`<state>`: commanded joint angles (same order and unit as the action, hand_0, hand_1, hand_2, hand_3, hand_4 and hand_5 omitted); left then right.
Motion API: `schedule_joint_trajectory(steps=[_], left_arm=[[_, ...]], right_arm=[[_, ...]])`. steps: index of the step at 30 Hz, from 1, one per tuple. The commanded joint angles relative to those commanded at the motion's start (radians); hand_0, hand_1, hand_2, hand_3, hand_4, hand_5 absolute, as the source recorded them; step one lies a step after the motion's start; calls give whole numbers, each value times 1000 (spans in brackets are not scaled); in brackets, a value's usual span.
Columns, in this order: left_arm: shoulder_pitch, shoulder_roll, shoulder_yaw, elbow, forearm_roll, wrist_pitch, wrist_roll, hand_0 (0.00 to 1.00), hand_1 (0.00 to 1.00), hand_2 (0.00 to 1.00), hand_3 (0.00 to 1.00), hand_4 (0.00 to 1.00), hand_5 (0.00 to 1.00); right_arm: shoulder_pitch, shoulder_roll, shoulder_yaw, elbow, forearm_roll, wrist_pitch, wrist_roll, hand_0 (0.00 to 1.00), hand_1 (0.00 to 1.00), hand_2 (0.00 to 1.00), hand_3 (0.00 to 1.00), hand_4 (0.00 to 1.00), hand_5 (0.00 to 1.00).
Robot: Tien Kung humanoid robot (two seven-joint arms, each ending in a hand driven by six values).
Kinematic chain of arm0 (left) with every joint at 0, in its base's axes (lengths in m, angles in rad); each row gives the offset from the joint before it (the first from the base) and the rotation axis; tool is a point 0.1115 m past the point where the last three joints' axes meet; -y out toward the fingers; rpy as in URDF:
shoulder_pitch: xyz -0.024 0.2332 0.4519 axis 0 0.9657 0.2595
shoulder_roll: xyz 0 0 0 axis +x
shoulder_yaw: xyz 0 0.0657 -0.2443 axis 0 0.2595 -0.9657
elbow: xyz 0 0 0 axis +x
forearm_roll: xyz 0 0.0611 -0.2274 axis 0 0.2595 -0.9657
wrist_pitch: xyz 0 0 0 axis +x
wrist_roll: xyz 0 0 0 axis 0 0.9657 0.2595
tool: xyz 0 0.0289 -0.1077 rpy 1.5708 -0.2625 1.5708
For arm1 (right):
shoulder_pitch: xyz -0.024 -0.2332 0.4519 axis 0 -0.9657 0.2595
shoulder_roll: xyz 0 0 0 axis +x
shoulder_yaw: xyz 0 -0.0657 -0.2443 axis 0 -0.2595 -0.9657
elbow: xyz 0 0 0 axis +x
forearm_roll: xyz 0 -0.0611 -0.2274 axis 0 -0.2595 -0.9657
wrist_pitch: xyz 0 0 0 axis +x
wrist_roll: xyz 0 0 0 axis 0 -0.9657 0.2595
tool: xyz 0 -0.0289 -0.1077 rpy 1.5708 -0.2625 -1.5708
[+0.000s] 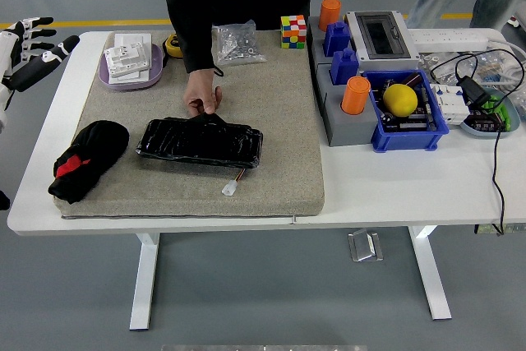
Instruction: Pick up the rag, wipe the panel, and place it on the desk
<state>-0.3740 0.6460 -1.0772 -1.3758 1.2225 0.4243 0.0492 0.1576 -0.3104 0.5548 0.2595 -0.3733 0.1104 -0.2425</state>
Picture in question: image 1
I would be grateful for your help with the yellow ball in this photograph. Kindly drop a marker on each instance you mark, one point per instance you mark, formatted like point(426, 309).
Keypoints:
point(400, 99)

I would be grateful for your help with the white circuit breaker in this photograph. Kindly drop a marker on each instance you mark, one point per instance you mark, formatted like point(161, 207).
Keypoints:
point(450, 106)

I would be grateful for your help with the black rag with red patch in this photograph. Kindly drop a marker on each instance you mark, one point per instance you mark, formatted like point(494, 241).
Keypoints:
point(98, 141)

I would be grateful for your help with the grey electrical distribution box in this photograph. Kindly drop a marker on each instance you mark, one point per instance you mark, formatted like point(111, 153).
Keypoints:
point(382, 34)

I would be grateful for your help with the light blue tray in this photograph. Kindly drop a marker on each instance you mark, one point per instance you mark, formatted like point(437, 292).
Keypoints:
point(485, 133)

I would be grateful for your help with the blue plastic bin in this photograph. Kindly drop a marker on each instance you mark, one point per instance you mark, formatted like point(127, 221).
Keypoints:
point(411, 139)

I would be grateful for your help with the brown cylindrical capacitor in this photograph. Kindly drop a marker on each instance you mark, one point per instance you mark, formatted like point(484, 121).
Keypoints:
point(411, 79)

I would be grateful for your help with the multicolour puzzle cube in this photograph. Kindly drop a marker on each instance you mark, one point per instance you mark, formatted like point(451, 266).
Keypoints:
point(293, 32)

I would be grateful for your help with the white power strip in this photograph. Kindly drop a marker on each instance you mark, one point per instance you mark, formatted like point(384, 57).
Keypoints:
point(448, 38)

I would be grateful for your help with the person's right forearm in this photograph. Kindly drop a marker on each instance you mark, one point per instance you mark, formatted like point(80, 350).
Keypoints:
point(199, 47)

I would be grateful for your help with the orange plastic cylinder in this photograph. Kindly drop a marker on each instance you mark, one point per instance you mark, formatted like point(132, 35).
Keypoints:
point(330, 14)
point(355, 96)

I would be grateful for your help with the blue plastic block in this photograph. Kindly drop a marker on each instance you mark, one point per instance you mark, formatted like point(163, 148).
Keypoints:
point(344, 67)
point(336, 40)

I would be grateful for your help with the white scale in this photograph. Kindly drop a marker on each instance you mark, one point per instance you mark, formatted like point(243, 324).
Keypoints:
point(518, 20)

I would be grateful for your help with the person's right hand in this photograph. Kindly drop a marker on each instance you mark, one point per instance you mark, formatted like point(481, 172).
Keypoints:
point(201, 94)

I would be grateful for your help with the white wall switch plate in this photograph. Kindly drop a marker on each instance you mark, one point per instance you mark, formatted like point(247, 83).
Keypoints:
point(129, 76)
point(131, 39)
point(127, 59)

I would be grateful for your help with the clear bag of metal nuts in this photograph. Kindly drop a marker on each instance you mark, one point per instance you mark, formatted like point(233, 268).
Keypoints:
point(238, 44)

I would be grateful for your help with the black power adapter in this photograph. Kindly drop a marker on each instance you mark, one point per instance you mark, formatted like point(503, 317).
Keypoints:
point(473, 91)

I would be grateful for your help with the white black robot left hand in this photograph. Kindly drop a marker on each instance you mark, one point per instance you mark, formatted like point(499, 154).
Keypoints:
point(37, 65)

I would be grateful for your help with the green plastic parts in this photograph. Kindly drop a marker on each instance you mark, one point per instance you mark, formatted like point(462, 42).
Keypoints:
point(502, 110)

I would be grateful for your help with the metal floor plate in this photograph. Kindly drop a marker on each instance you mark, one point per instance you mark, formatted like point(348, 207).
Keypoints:
point(365, 246)

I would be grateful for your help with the white table leg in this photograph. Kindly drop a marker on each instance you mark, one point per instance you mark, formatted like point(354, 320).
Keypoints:
point(431, 277)
point(144, 277)

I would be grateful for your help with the clear bag of small parts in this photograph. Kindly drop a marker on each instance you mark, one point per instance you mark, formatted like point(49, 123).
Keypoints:
point(452, 61)

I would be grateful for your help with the purple oval tray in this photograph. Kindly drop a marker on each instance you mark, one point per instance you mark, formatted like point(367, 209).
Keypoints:
point(155, 73)

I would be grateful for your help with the yellow black tape measure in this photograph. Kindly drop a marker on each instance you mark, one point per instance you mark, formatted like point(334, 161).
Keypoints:
point(174, 44)

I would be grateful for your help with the grey-brown mat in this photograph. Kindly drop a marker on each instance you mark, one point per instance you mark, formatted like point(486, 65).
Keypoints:
point(279, 141)

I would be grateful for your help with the black panel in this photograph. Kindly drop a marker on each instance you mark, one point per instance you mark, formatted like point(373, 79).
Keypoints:
point(197, 143)

